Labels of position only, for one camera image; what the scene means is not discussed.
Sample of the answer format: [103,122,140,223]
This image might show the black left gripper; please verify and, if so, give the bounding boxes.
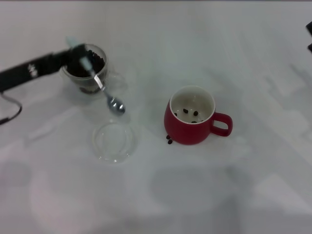
[0,43,90,92]

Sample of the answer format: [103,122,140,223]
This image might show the blue handled metal spoon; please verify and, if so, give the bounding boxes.
[65,36,126,115]

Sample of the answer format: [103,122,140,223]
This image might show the red ceramic mug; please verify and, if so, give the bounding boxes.
[163,85,234,146]

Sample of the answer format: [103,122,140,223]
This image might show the coffee beans pile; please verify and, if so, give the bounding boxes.
[65,48,106,95]

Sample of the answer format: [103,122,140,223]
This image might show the clear glass saucer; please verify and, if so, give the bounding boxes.
[92,119,137,164]

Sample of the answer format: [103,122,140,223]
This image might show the double-wall glass cup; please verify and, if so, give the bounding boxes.
[59,43,127,96]

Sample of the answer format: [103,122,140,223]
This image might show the black cable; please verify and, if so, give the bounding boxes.
[0,92,22,125]

